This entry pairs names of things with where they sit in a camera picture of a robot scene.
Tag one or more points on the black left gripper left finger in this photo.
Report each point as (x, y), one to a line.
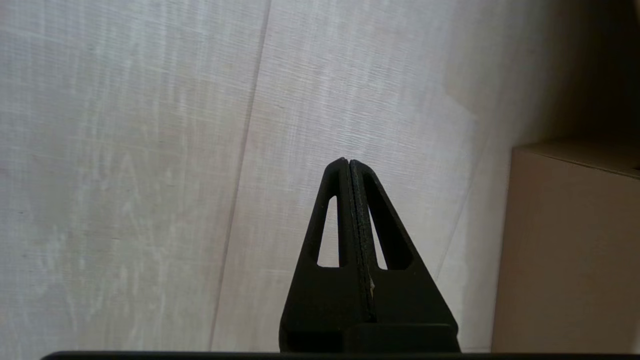
(320, 305)

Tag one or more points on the brown cardboard shoe box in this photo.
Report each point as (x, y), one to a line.
(565, 250)

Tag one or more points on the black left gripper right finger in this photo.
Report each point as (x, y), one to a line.
(405, 295)

